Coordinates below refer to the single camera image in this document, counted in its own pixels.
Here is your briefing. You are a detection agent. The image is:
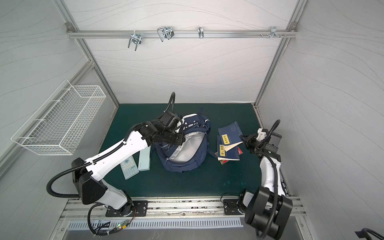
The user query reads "grey green calculator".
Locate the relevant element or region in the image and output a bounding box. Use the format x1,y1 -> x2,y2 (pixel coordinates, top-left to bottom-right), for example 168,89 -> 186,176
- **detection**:
120,156 -> 140,180

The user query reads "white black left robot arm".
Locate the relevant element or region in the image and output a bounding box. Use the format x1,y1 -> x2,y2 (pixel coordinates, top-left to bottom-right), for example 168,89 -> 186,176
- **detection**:
73,112 -> 185,217

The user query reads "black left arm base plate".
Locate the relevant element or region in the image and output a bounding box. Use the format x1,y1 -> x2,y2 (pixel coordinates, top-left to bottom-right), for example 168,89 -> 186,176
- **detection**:
106,201 -> 149,218

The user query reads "aluminium crossbar rail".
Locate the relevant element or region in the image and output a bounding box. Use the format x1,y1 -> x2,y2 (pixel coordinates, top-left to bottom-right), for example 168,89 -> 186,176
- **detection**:
67,29 -> 298,39

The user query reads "metal bracket clamp right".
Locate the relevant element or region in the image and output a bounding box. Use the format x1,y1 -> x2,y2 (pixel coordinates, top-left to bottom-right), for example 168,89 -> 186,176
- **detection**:
260,27 -> 286,39

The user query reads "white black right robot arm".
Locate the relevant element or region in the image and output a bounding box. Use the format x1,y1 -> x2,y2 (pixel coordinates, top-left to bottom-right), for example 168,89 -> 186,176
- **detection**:
237,128 -> 293,240

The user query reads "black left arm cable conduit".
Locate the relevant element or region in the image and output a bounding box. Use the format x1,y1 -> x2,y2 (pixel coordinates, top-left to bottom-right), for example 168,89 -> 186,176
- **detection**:
46,122 -> 145,199

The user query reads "white wire basket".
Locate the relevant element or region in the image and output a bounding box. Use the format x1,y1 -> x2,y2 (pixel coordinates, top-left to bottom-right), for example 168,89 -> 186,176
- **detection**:
11,80 -> 106,156

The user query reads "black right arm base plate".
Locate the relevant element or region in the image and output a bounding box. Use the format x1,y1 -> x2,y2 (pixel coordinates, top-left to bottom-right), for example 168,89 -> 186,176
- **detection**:
222,199 -> 244,216

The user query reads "black cable bottom right corner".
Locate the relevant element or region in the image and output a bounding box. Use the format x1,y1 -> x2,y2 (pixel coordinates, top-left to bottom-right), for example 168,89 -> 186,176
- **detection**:
354,227 -> 384,240

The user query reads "dark blue book top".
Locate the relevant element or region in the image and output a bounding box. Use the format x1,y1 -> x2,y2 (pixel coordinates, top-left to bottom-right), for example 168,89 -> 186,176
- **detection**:
218,122 -> 243,152

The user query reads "metal u-bolt clamp middle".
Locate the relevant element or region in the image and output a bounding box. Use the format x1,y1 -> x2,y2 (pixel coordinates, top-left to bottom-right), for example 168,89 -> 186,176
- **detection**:
157,26 -> 175,42

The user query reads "metal ring clamp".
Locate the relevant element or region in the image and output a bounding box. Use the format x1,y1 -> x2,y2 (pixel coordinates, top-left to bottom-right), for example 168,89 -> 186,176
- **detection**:
198,27 -> 204,39

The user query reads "metal u-bolt clamp left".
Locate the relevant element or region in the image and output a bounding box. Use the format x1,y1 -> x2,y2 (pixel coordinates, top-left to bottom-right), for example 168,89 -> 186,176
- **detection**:
128,31 -> 142,51

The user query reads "metal u-bolt clamp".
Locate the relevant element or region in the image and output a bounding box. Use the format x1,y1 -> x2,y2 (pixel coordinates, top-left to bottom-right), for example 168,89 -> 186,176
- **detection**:
157,26 -> 175,42
128,31 -> 142,51

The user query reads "mint green pencil case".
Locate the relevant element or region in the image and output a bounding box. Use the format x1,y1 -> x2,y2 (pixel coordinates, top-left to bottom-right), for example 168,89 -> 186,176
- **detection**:
138,147 -> 151,172

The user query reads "white slotted cable duct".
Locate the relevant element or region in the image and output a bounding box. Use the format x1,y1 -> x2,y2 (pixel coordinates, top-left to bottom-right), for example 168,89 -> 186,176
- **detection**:
67,217 -> 244,231

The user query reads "dark blue book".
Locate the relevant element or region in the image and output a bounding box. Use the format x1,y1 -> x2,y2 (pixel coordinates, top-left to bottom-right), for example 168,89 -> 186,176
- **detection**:
216,136 -> 243,165
218,122 -> 243,152

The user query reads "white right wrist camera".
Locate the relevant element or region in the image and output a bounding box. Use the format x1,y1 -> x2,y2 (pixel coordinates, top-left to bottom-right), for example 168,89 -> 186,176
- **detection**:
257,128 -> 269,142

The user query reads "navy blue student backpack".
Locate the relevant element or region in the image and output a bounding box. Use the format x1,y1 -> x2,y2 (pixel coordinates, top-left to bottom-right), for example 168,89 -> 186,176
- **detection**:
153,113 -> 217,173

